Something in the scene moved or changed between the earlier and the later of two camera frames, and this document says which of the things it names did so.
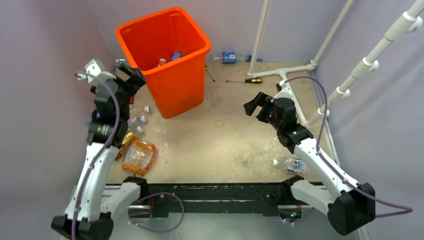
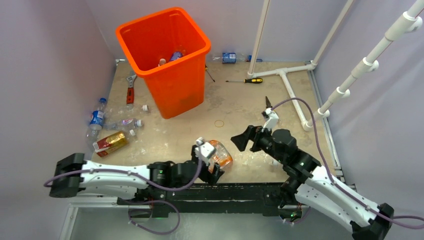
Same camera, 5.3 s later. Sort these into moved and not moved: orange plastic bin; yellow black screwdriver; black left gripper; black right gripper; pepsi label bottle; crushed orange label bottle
Moved: crushed orange label bottle; black left gripper; pepsi label bottle; black right gripper
Not moved: orange plastic bin; yellow black screwdriver
